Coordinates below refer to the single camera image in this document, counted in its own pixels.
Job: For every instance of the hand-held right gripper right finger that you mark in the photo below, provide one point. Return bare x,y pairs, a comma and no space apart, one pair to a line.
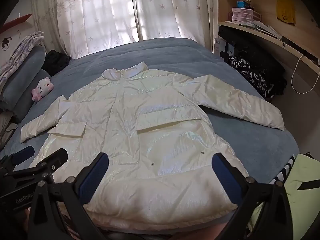
225,180

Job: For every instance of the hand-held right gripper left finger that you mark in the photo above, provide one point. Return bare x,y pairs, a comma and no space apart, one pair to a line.
93,177

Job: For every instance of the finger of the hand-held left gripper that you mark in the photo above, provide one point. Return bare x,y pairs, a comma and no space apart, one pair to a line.
53,158
23,153

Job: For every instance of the white puffer jacket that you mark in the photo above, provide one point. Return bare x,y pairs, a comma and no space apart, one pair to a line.
150,130

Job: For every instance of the beige pillow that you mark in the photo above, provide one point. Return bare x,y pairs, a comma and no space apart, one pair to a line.
6,127

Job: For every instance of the grey-blue pillow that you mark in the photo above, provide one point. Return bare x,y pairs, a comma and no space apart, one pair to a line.
25,105
30,65

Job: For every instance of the dark white striped cloth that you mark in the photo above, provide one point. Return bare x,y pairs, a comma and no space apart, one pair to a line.
285,171

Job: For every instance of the pink plush cat toy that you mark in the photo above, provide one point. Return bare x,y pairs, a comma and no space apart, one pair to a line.
43,86

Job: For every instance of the light green garment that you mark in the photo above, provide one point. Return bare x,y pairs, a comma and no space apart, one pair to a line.
302,172

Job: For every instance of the black knitted cloth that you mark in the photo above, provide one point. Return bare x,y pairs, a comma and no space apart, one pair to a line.
56,61

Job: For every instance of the folded purple floral blanket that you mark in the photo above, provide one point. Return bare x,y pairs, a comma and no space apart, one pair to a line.
17,52

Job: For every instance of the black white patterned cloth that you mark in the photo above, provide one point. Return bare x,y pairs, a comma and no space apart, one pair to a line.
250,76

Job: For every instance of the white cardboard box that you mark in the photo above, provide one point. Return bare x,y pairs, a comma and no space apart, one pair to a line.
220,46

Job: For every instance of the white floral curtain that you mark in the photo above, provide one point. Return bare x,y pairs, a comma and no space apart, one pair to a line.
170,7
95,12

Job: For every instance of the stack of papers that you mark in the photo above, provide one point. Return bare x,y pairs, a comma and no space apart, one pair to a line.
265,28

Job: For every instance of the pink mini drawer unit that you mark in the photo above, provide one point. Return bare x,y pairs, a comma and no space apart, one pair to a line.
246,15

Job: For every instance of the small blue box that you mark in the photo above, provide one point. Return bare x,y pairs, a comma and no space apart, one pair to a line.
241,4

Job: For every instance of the yellow cloth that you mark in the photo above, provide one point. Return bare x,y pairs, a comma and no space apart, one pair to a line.
286,11

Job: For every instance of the face wall sticker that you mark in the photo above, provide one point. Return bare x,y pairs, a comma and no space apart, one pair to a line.
5,45

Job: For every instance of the red wall shelf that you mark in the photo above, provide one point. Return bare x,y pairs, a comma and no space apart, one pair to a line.
17,21

